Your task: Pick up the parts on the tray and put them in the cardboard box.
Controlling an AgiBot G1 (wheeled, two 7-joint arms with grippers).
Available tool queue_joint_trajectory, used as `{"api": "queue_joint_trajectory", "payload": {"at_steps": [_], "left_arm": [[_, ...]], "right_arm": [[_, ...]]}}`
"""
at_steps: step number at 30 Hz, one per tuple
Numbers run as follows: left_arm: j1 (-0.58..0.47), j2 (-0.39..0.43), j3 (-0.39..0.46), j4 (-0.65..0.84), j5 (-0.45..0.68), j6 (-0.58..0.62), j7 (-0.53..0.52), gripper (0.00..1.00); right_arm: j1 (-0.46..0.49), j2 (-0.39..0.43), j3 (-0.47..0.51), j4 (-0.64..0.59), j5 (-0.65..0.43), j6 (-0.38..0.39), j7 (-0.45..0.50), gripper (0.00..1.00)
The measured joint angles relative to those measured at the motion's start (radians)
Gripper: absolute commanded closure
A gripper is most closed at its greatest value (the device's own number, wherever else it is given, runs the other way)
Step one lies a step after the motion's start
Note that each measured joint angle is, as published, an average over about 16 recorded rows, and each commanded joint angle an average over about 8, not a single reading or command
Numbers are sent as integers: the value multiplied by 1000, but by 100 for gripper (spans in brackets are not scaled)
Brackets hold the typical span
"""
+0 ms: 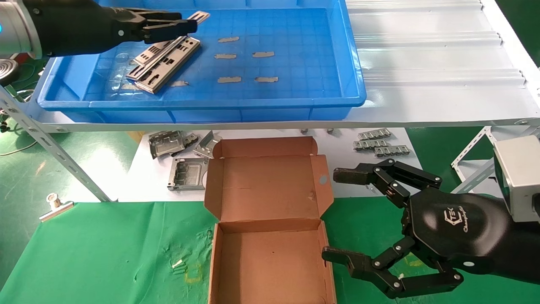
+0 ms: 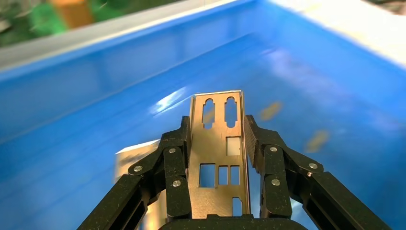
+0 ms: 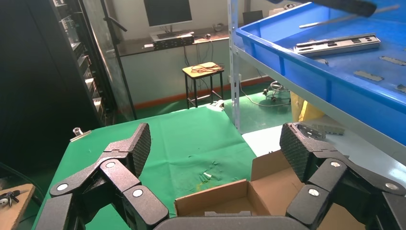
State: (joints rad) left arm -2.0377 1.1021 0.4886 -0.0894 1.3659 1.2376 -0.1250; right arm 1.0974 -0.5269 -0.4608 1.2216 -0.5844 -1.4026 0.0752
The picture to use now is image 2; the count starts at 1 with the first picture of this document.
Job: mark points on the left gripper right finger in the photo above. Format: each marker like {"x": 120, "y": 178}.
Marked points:
{"x": 274, "y": 165}

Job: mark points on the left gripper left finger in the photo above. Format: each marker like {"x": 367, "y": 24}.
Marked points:
{"x": 173, "y": 165}

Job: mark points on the metal I/O shield plate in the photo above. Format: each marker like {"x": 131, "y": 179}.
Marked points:
{"x": 212, "y": 149}
{"x": 130, "y": 162}

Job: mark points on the blue plastic tray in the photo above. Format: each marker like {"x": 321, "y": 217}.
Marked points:
{"x": 95, "y": 111}

